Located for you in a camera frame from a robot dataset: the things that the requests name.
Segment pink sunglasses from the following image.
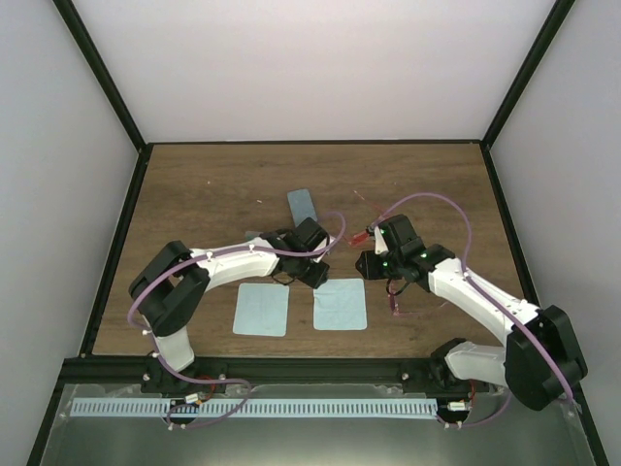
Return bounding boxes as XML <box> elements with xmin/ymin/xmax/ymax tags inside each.
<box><xmin>385</xmin><ymin>280</ymin><xmax>431</xmax><ymax>317</ymax></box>

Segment light blue cloth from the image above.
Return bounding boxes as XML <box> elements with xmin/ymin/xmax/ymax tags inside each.
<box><xmin>233</xmin><ymin>283</ymin><xmax>289</xmax><ymax>337</ymax></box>
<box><xmin>313</xmin><ymin>279</ymin><xmax>368</xmax><ymax>331</ymax></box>

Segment green glasses case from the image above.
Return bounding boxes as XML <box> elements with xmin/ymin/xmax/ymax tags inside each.
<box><xmin>245</xmin><ymin>231</ymin><xmax>263</xmax><ymax>241</ymax></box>

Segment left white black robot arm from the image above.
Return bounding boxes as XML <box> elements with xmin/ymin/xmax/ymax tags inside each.
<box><xmin>128</xmin><ymin>217</ymin><xmax>336</xmax><ymax>392</ymax></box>

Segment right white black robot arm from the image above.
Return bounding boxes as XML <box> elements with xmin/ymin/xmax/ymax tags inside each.
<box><xmin>355</xmin><ymin>215</ymin><xmax>588</xmax><ymax>411</ymax></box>

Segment red sunglasses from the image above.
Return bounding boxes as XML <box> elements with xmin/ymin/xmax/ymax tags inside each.
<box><xmin>345</xmin><ymin>190</ymin><xmax>383</xmax><ymax>248</ymax></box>

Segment closed blue-grey glasses case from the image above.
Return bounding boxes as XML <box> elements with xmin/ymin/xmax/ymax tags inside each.
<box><xmin>287</xmin><ymin>188</ymin><xmax>318</xmax><ymax>226</ymax></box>

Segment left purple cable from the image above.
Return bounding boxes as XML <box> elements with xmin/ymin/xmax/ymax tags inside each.
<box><xmin>125</xmin><ymin>211</ymin><xmax>347</xmax><ymax>433</ymax></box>

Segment purple cable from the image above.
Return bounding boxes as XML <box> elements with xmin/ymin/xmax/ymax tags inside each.
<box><xmin>368</xmin><ymin>192</ymin><xmax>576</xmax><ymax>431</ymax></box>
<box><xmin>125</xmin><ymin>211</ymin><xmax>347</xmax><ymax>433</ymax></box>

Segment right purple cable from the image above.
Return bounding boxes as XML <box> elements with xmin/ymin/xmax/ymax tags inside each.
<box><xmin>368</xmin><ymin>192</ymin><xmax>576</xmax><ymax>431</ymax></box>

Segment light blue slotted cable duct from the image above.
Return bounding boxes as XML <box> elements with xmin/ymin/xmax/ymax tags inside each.
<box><xmin>69</xmin><ymin>397</ymin><xmax>438</xmax><ymax>419</ymax></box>

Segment black aluminium frame rail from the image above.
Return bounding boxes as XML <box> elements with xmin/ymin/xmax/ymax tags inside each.
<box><xmin>62</xmin><ymin>356</ymin><xmax>573</xmax><ymax>389</ymax></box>

